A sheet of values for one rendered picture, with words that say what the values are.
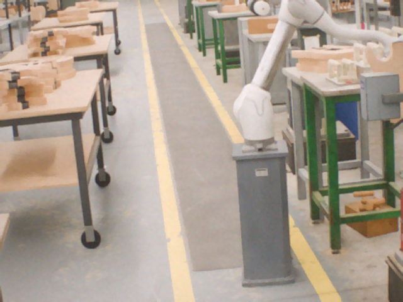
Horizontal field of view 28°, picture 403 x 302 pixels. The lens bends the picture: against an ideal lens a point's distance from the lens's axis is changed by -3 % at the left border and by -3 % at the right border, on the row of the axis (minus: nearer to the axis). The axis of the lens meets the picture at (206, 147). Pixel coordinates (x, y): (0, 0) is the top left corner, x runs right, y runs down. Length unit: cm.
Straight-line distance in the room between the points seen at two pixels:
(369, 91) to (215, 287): 138
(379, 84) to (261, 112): 74
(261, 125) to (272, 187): 32
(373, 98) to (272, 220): 93
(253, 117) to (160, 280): 104
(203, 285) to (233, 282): 16
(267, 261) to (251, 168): 50
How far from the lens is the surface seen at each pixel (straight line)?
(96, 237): 504
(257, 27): 788
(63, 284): 458
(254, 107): 410
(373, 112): 364
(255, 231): 421
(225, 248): 484
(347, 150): 631
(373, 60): 396
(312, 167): 505
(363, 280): 429
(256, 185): 414
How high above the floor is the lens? 169
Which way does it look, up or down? 13 degrees down
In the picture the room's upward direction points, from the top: 5 degrees counter-clockwise
